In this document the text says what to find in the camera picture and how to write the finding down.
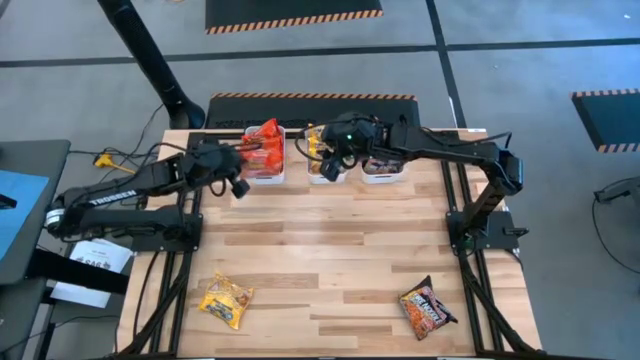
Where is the black Maruchan fire noodle pack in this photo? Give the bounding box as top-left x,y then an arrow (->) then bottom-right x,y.
398,274 -> 459,341
362,158 -> 404,176

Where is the white plastic bin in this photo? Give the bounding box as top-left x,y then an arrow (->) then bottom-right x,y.
304,124 -> 349,185
241,124 -> 287,186
359,158 -> 406,185

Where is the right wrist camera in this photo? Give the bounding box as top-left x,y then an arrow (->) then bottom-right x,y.
319,158 -> 344,183

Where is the black equipment stand leg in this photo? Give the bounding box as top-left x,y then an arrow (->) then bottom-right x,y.
593,175 -> 640,236

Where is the grey desk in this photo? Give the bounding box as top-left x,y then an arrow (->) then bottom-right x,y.
0,138 -> 72,286

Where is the yellow power plug cable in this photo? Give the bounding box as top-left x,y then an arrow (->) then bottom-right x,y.
93,152 -> 139,176

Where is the white plain paper sheet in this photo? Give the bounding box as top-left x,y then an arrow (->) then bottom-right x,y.
49,280 -> 112,309

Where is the black desk foot bar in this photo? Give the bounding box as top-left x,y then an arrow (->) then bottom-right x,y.
27,248 -> 131,296

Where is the white printed paper sheet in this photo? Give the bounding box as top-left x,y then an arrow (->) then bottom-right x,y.
67,238 -> 135,275

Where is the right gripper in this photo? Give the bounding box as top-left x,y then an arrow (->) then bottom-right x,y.
322,113 -> 386,169

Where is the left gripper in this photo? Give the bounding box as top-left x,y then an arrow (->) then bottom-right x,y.
189,143 -> 261,184

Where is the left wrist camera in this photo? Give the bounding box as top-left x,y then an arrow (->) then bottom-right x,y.
230,178 -> 251,200

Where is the blue desk pad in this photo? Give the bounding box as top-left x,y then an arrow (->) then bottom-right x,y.
0,169 -> 50,264

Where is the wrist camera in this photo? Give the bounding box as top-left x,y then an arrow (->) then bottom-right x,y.
319,158 -> 344,183
230,178 -> 251,200

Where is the black ribbed stand pole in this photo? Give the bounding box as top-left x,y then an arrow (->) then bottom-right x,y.
96,0 -> 207,130

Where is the black hazard-striped floor mat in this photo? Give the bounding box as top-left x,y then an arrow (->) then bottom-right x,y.
204,0 -> 385,36
571,88 -> 640,154
205,92 -> 421,130

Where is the black aluminium table frame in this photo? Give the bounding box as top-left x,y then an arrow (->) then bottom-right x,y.
117,128 -> 546,360

